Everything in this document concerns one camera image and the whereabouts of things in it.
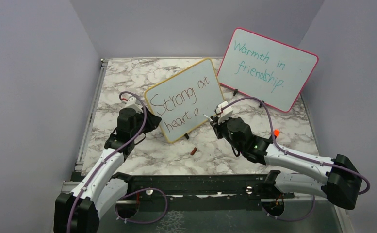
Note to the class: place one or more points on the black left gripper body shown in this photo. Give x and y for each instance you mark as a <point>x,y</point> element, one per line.
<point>149,124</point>

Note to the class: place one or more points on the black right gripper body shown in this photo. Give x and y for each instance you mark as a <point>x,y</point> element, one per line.
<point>222,131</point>

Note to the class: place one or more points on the brown marker cap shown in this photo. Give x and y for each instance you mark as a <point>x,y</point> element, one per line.
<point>193,151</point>

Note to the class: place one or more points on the yellow framed whiteboard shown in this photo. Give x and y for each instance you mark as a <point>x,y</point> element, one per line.
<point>184,100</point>

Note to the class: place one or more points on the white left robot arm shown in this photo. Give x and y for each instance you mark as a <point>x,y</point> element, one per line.
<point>81,210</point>

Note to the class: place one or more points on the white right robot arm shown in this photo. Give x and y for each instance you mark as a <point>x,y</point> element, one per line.
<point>335,179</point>

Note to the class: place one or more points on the pink framed whiteboard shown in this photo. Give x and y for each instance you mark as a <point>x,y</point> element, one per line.
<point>261,67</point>

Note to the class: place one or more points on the black orange highlighter marker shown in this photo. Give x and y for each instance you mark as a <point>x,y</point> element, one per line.
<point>276,132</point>

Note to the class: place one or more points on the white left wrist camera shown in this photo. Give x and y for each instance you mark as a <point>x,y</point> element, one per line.
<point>132,103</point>

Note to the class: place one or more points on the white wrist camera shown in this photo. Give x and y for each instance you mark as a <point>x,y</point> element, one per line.
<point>132,103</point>
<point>223,112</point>

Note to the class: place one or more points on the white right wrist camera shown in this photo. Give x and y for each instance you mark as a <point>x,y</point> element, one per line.
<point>223,112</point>

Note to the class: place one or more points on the aluminium table frame rail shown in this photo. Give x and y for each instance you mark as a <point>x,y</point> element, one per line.
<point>77,164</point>

